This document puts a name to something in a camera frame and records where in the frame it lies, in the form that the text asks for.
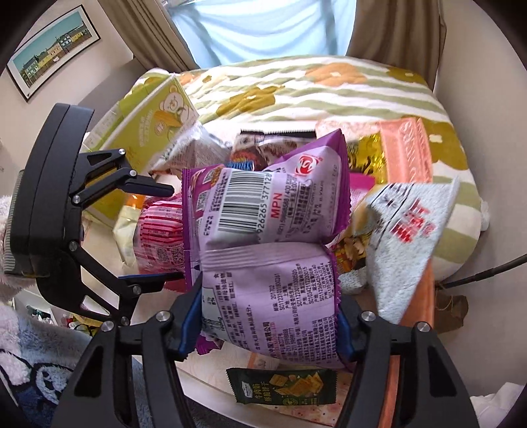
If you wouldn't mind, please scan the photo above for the white printed snack bag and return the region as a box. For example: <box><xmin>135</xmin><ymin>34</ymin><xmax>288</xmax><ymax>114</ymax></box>
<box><xmin>150</xmin><ymin>123</ymin><xmax>231</xmax><ymax>174</ymax></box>

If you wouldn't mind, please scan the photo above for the brown curtain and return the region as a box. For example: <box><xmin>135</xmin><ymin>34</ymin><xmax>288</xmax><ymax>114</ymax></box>
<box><xmin>99</xmin><ymin>0</ymin><xmax>202</xmax><ymax>72</ymax></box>
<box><xmin>346</xmin><ymin>0</ymin><xmax>447</xmax><ymax>87</ymax></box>

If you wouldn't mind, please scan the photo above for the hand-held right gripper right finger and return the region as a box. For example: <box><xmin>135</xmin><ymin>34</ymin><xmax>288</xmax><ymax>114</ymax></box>
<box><xmin>335</xmin><ymin>294</ymin><xmax>482</xmax><ymax>428</ymax></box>

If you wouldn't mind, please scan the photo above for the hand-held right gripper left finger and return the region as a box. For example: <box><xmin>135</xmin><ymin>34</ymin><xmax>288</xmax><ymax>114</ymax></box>
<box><xmin>58</xmin><ymin>288</ymin><xmax>207</xmax><ymax>428</ymax></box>

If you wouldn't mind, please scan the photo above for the green bear print cardboard box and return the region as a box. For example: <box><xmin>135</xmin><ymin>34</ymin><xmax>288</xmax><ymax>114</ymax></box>
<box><xmin>82</xmin><ymin>74</ymin><xmax>200</xmax><ymax>223</ymax></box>

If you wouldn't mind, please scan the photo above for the blue fluffy panda fabric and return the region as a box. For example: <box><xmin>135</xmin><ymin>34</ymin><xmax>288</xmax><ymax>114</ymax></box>
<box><xmin>0</xmin><ymin>305</ymin><xmax>141</xmax><ymax>428</ymax></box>

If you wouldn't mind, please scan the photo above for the brown snack packet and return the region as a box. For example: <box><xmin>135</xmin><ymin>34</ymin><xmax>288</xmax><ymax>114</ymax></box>
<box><xmin>231</xmin><ymin>129</ymin><xmax>318</xmax><ymax>169</ymax></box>

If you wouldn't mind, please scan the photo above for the cream snack packet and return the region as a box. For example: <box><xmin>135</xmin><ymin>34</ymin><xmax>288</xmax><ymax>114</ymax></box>
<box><xmin>113</xmin><ymin>206</ymin><xmax>143</xmax><ymax>264</ymax></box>

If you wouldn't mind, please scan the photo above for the pink snack packet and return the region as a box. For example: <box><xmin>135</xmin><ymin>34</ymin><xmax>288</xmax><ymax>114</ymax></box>
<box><xmin>134</xmin><ymin>198</ymin><xmax>194</xmax><ymax>291</ymax></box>

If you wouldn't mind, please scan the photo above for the framed wall picture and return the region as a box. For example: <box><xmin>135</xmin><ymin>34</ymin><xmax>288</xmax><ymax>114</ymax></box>
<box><xmin>6</xmin><ymin>4</ymin><xmax>101</xmax><ymax>103</ymax></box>

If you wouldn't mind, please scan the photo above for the white speckled snack bag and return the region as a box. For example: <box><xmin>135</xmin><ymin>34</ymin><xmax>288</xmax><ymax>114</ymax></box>
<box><xmin>358</xmin><ymin>177</ymin><xmax>462</xmax><ymax>326</ymax></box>

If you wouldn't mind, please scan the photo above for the shiny yellow snack packet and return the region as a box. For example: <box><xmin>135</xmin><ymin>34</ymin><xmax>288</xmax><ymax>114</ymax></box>
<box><xmin>346</xmin><ymin>132</ymin><xmax>390</xmax><ymax>186</ymax></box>

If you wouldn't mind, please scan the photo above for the brown paper bag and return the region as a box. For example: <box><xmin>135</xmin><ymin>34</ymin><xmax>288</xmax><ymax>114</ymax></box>
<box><xmin>434</xmin><ymin>288</ymin><xmax>470</xmax><ymax>334</ymax></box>

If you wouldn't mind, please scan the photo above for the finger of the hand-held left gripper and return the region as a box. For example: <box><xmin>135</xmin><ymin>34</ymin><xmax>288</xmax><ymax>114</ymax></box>
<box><xmin>68</xmin><ymin>148</ymin><xmax>176</xmax><ymax>215</ymax></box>
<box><xmin>68</xmin><ymin>241</ymin><xmax>192</xmax><ymax>328</ymax></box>

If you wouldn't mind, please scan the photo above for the green striped floral blanket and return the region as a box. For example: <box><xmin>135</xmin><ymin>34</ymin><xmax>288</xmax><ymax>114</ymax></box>
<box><xmin>136</xmin><ymin>55</ymin><xmax>490</xmax><ymax>281</ymax></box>

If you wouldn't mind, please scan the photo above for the window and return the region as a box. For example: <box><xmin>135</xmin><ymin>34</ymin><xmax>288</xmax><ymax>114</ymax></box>
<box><xmin>169</xmin><ymin>0</ymin><xmax>357</xmax><ymax>68</ymax></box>

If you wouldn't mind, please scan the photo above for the purple snack packet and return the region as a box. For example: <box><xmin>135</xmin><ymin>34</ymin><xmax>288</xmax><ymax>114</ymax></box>
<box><xmin>181</xmin><ymin>129</ymin><xmax>350</xmax><ymax>252</ymax></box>
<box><xmin>183</xmin><ymin>243</ymin><xmax>350</xmax><ymax>369</ymax></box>

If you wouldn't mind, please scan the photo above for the dark green cracker packet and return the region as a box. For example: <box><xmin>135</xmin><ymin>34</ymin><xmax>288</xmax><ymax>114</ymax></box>
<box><xmin>226</xmin><ymin>366</ymin><xmax>336</xmax><ymax>408</ymax></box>

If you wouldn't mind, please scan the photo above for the magenta snack packet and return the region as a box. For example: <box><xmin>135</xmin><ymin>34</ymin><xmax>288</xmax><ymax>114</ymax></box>
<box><xmin>348</xmin><ymin>172</ymin><xmax>377</xmax><ymax>215</ymax></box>

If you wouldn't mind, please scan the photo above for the yellow nut snack packet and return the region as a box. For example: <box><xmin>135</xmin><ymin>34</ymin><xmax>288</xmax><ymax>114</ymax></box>
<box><xmin>327</xmin><ymin>201</ymin><xmax>371</xmax><ymax>276</ymax></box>

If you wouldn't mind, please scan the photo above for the black cable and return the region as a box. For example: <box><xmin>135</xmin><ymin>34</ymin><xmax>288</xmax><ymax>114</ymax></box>
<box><xmin>436</xmin><ymin>253</ymin><xmax>527</xmax><ymax>291</ymax></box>

